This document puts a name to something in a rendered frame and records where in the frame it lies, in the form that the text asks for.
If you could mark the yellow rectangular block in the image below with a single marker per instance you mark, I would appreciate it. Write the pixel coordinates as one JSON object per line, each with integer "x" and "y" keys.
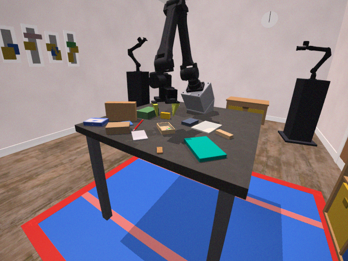
{"x": 165, "y": 115}

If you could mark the brown rectangular box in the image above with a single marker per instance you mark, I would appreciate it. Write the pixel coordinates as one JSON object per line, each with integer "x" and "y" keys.
{"x": 121, "y": 111}

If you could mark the tan rectangular wooden block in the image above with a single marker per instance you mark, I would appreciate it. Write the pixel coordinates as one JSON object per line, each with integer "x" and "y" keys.
{"x": 224, "y": 134}

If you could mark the wooden ball-in-hole puzzle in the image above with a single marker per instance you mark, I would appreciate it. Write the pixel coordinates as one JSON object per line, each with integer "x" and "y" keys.
{"x": 165, "y": 128}

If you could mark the tan rectangular box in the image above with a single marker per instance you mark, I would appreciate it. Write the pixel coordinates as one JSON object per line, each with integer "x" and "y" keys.
{"x": 117, "y": 128}

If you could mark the green box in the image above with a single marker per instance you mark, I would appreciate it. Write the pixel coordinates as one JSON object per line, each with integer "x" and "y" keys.
{"x": 146, "y": 113}

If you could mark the white rectangular card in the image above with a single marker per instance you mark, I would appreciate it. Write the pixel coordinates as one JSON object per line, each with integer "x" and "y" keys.
{"x": 139, "y": 135}

